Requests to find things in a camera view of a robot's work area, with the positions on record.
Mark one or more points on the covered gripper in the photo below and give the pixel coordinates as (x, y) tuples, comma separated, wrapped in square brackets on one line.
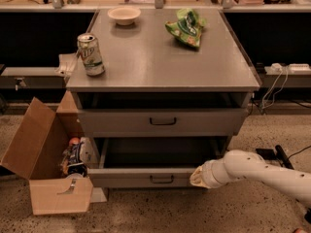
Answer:
[(208, 175)]

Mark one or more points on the grey drawer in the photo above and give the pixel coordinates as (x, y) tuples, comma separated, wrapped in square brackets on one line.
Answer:
[(153, 162), (161, 122)]

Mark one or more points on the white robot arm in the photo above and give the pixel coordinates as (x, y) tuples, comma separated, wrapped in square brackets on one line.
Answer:
[(238, 165)]

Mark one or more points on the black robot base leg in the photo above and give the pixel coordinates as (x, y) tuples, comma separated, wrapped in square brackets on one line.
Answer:
[(280, 153)]

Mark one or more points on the grey top drawer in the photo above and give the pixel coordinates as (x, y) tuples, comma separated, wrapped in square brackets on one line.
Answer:
[(161, 122)]

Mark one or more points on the grey drawer cabinet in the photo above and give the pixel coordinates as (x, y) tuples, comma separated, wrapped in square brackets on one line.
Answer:
[(146, 68)]

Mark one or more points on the black power adapter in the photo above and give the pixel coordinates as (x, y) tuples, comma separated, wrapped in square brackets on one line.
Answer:
[(267, 154)]

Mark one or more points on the packaged items in box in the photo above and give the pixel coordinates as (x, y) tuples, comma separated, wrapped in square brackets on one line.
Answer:
[(78, 158)]

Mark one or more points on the white power strip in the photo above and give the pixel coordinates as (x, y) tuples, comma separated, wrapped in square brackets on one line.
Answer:
[(302, 67)]

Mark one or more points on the green chip bag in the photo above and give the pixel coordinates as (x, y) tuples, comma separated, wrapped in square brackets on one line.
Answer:
[(187, 28)]

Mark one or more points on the green white soda can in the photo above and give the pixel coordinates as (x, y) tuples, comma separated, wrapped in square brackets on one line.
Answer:
[(88, 49)]

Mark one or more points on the open cardboard box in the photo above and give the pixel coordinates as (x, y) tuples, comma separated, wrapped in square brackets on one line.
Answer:
[(35, 154)]

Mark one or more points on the white paper bowl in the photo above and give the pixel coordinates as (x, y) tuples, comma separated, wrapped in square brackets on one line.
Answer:
[(124, 15)]

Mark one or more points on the grey metal side bench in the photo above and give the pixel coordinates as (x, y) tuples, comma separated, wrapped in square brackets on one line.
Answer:
[(31, 77)]

